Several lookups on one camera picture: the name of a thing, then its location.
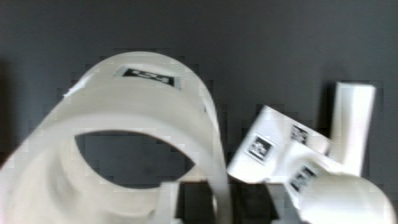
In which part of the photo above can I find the white lamp bulb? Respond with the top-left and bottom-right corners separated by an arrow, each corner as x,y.
288,167 -> 398,224

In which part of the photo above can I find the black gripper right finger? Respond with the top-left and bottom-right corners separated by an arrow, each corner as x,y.
233,181 -> 279,224

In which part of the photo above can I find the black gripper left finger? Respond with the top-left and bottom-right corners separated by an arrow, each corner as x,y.
176,182 -> 215,224

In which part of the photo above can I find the white lamp base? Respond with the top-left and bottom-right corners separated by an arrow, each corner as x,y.
228,106 -> 343,184

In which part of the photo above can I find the white U-shaped fence frame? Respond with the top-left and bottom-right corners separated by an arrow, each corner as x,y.
329,82 -> 375,176

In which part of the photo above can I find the white lamp shade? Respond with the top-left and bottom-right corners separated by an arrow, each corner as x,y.
0,51 -> 233,224

